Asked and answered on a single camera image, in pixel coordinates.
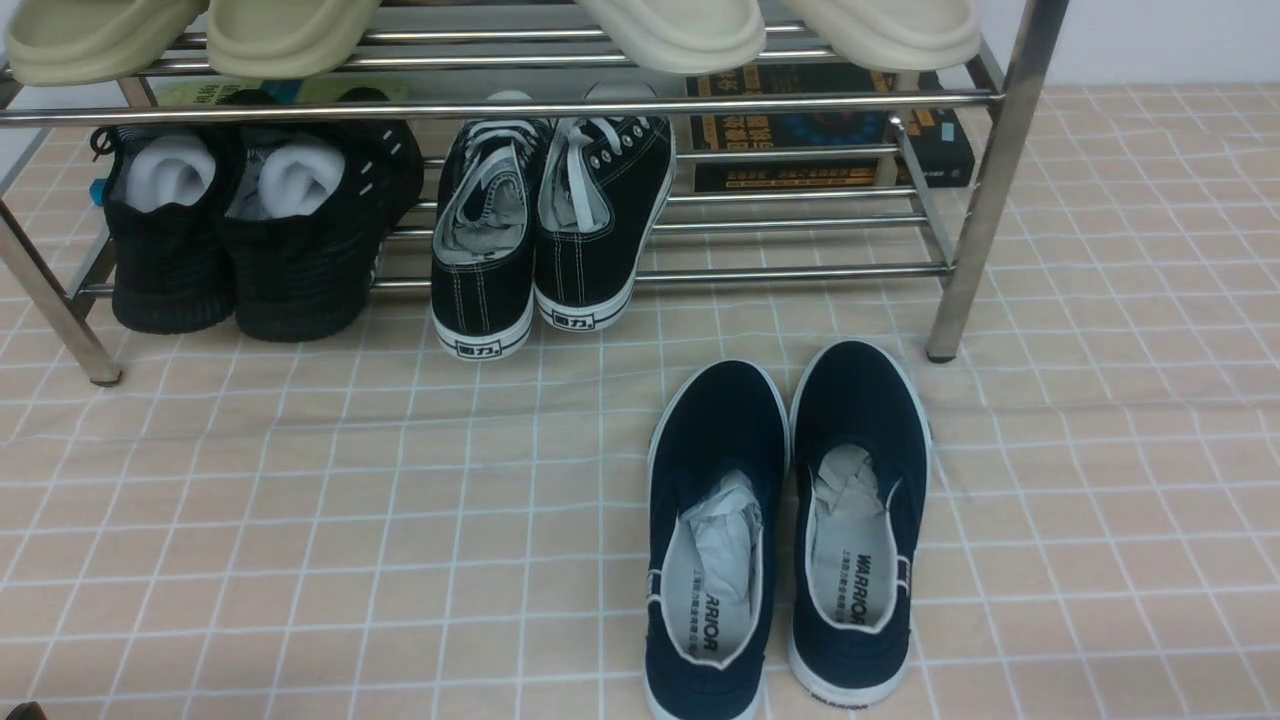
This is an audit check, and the navy slip-on shoe left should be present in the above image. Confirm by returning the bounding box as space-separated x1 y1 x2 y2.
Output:
643 360 791 719

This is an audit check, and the stainless steel shoe rack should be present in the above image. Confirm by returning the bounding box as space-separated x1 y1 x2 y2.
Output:
3 1 1069 388

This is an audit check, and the black book with orange text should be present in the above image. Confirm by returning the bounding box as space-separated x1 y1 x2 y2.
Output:
685 61 977 193

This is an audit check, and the black knit sneaker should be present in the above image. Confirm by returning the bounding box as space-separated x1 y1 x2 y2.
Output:
90 124 244 334
218 119 425 343

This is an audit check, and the navy slip-on shoe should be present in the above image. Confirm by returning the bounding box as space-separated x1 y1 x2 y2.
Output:
788 340 932 710
643 360 791 719

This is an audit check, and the black canvas sneaker right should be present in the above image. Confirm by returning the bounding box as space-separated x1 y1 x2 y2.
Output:
534 117 677 333

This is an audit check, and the black canvas sneaker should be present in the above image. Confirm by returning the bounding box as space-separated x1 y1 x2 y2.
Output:
534 117 677 333
430 117 554 363

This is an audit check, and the cream slipper far right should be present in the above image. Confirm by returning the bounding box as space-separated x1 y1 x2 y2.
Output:
783 1 982 73

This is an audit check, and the beige slipper far left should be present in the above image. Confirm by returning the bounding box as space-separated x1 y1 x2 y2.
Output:
5 1 210 87

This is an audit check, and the checkered beige tablecloth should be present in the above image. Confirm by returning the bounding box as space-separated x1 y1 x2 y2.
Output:
1 86 1279 719

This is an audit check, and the navy slip-on shoe right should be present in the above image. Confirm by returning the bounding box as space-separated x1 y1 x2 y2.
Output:
788 340 932 710

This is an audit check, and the cream slipper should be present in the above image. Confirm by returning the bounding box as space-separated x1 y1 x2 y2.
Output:
783 1 982 73
577 1 765 76

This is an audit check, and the beige slipper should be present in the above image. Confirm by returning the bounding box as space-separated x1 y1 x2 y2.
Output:
206 1 381 79
5 1 210 87

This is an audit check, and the black canvas sneaker left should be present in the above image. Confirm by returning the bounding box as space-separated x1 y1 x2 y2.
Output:
430 117 554 363

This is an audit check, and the green and blue book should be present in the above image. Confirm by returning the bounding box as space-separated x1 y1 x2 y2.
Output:
154 76 411 108

